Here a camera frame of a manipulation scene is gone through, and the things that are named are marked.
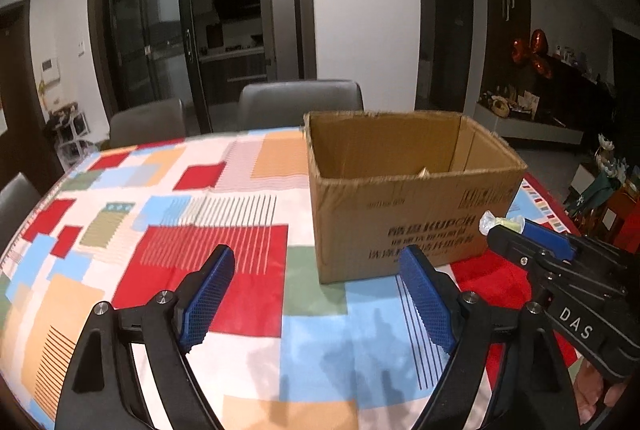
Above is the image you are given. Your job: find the pale yellow candy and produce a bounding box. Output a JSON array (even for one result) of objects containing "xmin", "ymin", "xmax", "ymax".
[{"xmin": 478, "ymin": 210, "xmax": 525, "ymax": 236}]

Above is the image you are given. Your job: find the person's right hand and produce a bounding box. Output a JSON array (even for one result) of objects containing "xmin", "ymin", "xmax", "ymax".
[{"xmin": 573, "ymin": 361, "xmax": 627, "ymax": 424}]

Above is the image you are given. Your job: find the white low bench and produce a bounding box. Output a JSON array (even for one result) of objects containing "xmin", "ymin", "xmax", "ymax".
[{"xmin": 473, "ymin": 104, "xmax": 584, "ymax": 145}]

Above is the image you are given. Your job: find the brown cardboard box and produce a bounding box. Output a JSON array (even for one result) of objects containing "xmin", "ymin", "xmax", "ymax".
[{"xmin": 305, "ymin": 112, "xmax": 527, "ymax": 284}]

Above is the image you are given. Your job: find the red foil balloon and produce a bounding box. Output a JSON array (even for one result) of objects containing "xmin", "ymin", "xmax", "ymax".
[{"xmin": 511, "ymin": 29, "xmax": 552, "ymax": 79}]

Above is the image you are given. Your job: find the colourful patchwork tablecloth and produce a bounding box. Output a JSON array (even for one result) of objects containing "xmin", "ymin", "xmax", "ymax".
[{"xmin": 1, "ymin": 127, "xmax": 573, "ymax": 429}]

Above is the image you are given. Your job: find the dark tall cabinet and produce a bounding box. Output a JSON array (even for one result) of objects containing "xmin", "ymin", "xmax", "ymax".
[{"xmin": 480, "ymin": 0, "xmax": 530, "ymax": 93}]

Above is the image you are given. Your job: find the cluttered shelf rack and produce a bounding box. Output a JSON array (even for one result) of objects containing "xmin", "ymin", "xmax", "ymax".
[{"xmin": 44, "ymin": 102, "xmax": 91, "ymax": 171}]

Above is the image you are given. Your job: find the grey chair on left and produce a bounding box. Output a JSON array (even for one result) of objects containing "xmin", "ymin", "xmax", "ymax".
[{"xmin": 108, "ymin": 98, "xmax": 186, "ymax": 148}]

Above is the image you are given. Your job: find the grey chair behind table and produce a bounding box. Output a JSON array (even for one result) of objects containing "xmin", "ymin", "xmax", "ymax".
[{"xmin": 238, "ymin": 80, "xmax": 363, "ymax": 131}]

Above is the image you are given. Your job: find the black glass sliding door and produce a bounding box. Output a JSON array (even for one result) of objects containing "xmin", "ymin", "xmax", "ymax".
[{"xmin": 88, "ymin": 0, "xmax": 213, "ymax": 134}]

